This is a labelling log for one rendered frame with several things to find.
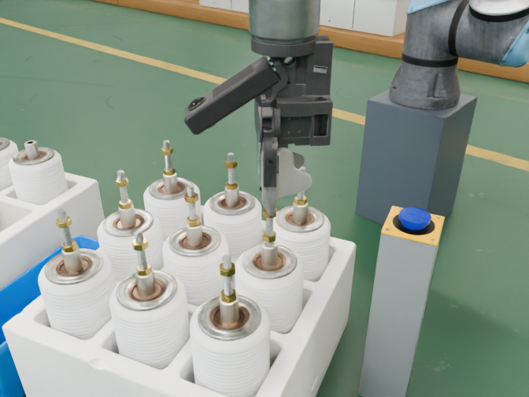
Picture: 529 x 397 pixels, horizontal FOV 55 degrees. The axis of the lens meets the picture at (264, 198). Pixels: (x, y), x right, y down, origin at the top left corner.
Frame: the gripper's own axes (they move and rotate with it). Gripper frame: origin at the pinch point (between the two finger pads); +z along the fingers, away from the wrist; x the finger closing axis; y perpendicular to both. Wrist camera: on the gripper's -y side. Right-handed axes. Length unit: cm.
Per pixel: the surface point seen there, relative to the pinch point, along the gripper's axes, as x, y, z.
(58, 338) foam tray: -4.6, -27.7, 17.1
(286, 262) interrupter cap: -0.7, 2.9, 9.8
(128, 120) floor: 120, -38, 35
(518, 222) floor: 42, 66, 35
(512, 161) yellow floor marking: 75, 82, 35
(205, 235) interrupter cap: 6.8, -8.0, 9.9
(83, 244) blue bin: 28.0, -32.6, 24.8
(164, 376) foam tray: -12.2, -13.4, 17.1
